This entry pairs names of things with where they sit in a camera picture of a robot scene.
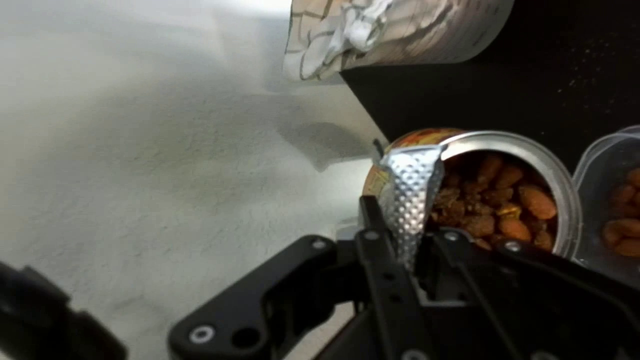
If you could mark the yellow can of nuts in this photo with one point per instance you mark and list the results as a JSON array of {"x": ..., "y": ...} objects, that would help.
[{"x": 507, "y": 200}]

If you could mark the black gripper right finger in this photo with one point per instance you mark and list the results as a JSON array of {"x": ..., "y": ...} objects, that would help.
[{"x": 533, "y": 301}]

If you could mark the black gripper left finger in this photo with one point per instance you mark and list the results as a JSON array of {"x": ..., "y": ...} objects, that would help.
[{"x": 266, "y": 301}]

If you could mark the clear square lunch container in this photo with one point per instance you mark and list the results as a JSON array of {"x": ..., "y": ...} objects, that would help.
[{"x": 617, "y": 213}]

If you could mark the clear jar with crumpled bag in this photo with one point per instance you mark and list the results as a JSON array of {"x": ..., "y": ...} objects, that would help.
[{"x": 412, "y": 31}]

